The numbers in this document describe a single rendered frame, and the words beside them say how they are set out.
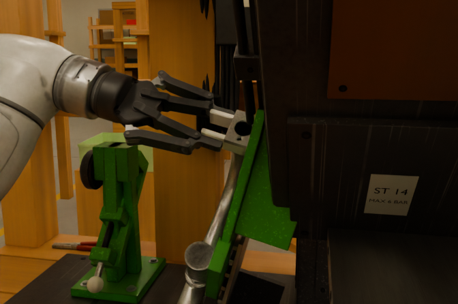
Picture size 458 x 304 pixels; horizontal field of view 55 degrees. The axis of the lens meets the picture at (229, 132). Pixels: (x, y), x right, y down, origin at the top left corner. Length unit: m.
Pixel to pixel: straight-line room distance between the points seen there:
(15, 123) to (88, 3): 11.00
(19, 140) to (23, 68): 0.10
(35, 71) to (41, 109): 0.06
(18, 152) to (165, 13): 0.41
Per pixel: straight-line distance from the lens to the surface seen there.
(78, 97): 0.67
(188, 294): 0.65
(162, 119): 0.64
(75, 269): 0.99
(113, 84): 0.66
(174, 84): 0.68
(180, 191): 0.95
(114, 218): 0.83
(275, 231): 0.54
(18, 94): 0.69
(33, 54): 0.71
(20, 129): 0.68
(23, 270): 1.07
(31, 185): 1.12
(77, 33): 11.73
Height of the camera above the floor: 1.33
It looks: 10 degrees down
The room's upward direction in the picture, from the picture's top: straight up
